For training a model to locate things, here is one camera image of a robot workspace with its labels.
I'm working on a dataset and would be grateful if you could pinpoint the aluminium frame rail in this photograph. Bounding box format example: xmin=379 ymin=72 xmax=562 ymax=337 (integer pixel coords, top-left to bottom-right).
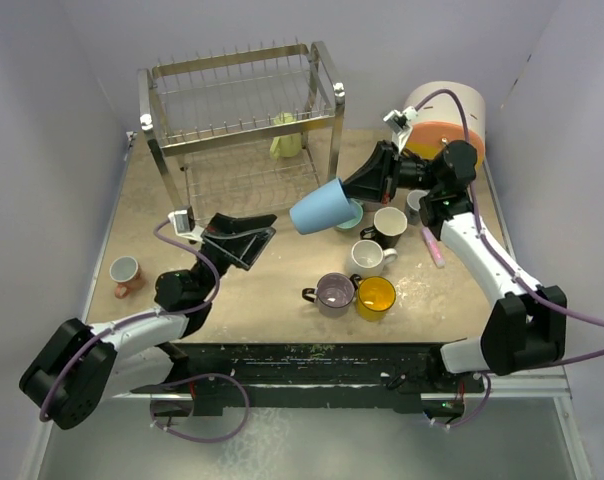
xmin=491 ymin=376 xmax=571 ymax=398

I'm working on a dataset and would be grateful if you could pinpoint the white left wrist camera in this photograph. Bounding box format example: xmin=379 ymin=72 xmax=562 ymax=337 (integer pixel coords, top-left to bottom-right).
xmin=168 ymin=206 xmax=204 ymax=244

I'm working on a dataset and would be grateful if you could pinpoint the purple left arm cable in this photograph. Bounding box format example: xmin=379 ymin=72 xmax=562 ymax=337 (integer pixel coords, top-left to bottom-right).
xmin=39 ymin=222 xmax=251 ymax=445

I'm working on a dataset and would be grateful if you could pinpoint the round cream drawer cabinet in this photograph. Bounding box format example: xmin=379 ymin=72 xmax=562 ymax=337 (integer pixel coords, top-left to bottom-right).
xmin=404 ymin=81 xmax=486 ymax=169

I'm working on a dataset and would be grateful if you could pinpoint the lilac mug black handle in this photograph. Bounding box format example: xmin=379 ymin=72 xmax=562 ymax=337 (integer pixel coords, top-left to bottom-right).
xmin=301 ymin=272 xmax=356 ymax=318

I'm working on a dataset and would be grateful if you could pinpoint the light green mug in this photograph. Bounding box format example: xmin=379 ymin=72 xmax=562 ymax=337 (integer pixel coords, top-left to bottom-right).
xmin=269 ymin=112 xmax=302 ymax=161

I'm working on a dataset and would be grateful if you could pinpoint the pink marker pen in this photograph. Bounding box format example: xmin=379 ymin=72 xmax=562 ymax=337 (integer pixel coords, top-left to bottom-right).
xmin=421 ymin=227 xmax=445 ymax=268

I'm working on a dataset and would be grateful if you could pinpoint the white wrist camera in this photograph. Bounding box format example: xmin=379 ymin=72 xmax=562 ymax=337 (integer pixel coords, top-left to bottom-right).
xmin=168 ymin=206 xmax=204 ymax=244
xmin=383 ymin=106 xmax=418 ymax=153

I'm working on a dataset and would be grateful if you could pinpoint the yellow mug black handle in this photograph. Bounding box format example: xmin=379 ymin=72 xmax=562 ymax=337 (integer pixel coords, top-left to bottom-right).
xmin=350 ymin=274 xmax=396 ymax=322

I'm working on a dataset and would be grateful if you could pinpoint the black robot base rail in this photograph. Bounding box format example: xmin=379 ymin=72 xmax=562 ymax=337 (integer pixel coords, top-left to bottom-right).
xmin=134 ymin=343 xmax=484 ymax=416

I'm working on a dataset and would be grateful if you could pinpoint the black mug cream inside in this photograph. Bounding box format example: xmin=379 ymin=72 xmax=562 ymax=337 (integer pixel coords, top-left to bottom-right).
xmin=360 ymin=207 xmax=408 ymax=249

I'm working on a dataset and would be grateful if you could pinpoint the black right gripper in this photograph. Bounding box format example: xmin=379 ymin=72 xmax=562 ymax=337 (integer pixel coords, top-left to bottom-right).
xmin=336 ymin=141 xmax=442 ymax=205

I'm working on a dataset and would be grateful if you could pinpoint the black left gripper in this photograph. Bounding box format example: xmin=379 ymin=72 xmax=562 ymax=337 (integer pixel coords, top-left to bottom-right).
xmin=191 ymin=213 xmax=274 ymax=301

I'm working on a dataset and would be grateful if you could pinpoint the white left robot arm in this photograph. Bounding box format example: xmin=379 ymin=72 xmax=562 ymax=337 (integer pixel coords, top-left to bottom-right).
xmin=19 ymin=213 xmax=277 ymax=430

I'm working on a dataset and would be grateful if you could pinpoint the lilac mug near rack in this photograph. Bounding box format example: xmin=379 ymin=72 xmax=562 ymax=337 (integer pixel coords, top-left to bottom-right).
xmin=404 ymin=189 xmax=428 ymax=226

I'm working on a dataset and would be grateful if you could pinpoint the blue cup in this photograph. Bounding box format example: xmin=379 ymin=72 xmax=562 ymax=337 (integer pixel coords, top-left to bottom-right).
xmin=289 ymin=178 xmax=356 ymax=235

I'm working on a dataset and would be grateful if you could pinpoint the teal cup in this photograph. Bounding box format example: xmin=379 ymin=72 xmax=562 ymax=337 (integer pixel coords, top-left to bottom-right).
xmin=334 ymin=199 xmax=364 ymax=232

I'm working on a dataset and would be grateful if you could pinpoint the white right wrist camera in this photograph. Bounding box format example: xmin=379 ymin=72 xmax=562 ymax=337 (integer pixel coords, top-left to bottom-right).
xmin=383 ymin=106 xmax=418 ymax=153

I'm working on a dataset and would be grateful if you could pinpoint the steel two-tier dish rack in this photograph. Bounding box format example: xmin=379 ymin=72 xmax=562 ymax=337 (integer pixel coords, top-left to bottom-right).
xmin=137 ymin=41 xmax=346 ymax=225

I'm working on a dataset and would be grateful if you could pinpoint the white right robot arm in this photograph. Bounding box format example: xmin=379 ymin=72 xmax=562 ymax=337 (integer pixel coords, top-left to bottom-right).
xmin=343 ymin=140 xmax=567 ymax=391

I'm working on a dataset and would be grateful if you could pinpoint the terracotta mug white inside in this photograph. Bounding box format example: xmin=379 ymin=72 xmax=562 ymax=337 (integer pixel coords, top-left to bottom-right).
xmin=109 ymin=256 xmax=145 ymax=299

